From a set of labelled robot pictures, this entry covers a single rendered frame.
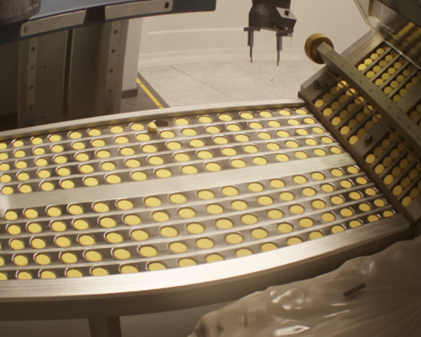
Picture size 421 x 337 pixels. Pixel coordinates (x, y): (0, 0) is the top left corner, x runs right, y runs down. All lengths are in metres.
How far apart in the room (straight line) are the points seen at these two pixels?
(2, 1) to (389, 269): 1.16
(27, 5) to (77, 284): 1.07
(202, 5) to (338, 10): 1.95
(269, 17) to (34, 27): 0.60
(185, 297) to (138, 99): 1.62
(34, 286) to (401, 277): 0.23
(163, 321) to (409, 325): 0.29
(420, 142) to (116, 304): 0.27
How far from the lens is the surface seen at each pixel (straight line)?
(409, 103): 0.55
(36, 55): 1.65
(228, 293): 0.39
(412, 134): 0.48
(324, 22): 3.39
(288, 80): 3.04
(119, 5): 1.45
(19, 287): 0.36
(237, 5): 3.15
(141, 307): 0.38
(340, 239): 0.42
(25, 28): 1.40
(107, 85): 1.76
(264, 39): 3.24
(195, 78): 2.91
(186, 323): 0.55
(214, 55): 3.15
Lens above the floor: 1.21
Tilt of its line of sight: 31 degrees down
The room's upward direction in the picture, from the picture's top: 6 degrees clockwise
